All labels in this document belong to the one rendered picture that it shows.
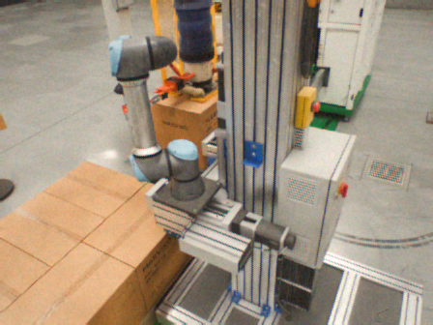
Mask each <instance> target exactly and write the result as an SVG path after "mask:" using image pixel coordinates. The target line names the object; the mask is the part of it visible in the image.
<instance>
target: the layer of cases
mask: <svg viewBox="0 0 433 325"><path fill-rule="evenodd" d="M154 185H155V184H153V183H148V182H142V183H141V182H139V181H138V180H137V179H136V178H134V177H132V176H129V175H127V174H122V173H121V172H119V171H115V170H113V169H108V168H106V167H104V166H101V165H98V164H94V163H92V162H87V161H86V162H84V163H83V164H81V165H80V166H78V167H77V168H76V169H74V170H73V171H71V172H69V174H66V175H65V176H64V177H62V178H61V179H59V180H58V181H56V182H55V183H53V184H52V185H51V186H49V187H47V188H46V189H45V190H44V191H42V192H39V193H38V194H37V195H35V196H34V197H32V198H31V199H30V200H28V201H27V202H25V203H24V204H21V206H19V207H17V209H14V211H12V212H11V213H10V214H8V215H7V216H6V217H4V218H3V219H1V220H0V325H139V323H140V322H141V321H142V319H143V318H144V316H146V314H147V311H149V310H150V309H151V307H152V306H153V305H154V304H155V303H156V301H157V300H158V298H159V296H160V295H162V292H164V290H165V289H166V288H167V286H168V285H169V283H171V282H172V281H173V280H174V278H175V277H176V275H177V274H178V273H179V271H181V269H182V268H183V266H184V265H185V264H186V262H187V261H188V260H189V258H190V257H191V255H190V254H188V253H185V252H183V251H181V249H180V245H179V239H178V238H175V237H173V236H171V235H168V234H167V233H165V232H164V228H162V227H161V226H157V224H156V222H155V214H154V211H153V210H151V209H148V206H147V202H146V196H145V193H146V192H148V191H149V190H150V188H152V187H153V186H154Z"/></svg>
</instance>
